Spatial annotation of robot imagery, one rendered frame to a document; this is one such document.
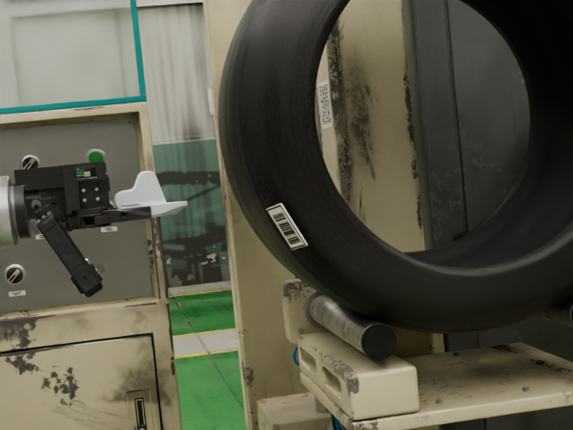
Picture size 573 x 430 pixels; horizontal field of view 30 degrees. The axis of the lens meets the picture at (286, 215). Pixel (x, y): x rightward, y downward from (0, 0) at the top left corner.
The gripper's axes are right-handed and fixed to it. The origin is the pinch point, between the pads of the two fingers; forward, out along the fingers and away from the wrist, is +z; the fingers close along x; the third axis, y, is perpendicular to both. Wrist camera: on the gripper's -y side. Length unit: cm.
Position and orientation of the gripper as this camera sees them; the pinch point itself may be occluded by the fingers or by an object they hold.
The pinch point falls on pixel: (177, 210)
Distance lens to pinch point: 138.1
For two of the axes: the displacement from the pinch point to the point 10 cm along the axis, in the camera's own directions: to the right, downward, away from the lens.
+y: -1.0, -9.9, -0.5
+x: -1.7, -0.4, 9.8
